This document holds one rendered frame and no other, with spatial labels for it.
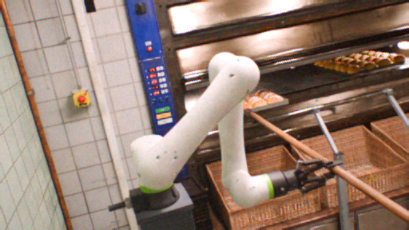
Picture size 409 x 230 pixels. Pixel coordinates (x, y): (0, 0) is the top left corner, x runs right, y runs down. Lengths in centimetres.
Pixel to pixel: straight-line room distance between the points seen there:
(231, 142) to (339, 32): 158
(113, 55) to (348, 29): 154
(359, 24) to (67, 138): 202
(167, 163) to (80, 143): 141
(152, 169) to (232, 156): 37
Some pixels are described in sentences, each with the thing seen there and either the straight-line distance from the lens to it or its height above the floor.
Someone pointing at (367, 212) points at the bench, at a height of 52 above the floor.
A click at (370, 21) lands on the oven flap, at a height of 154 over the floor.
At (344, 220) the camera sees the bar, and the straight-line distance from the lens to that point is 254.
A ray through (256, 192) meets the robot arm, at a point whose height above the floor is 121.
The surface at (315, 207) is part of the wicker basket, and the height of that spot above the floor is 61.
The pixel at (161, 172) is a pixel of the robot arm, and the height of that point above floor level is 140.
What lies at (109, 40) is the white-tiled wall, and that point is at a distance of 252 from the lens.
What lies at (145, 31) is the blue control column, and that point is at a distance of 249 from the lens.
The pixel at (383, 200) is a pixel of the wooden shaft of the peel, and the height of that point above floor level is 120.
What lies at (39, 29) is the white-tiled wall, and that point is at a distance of 255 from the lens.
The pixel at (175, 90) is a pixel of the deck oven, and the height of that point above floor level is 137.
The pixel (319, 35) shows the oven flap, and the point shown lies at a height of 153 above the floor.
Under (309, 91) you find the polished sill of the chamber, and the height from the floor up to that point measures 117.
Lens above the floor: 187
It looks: 15 degrees down
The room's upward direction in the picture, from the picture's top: 11 degrees counter-clockwise
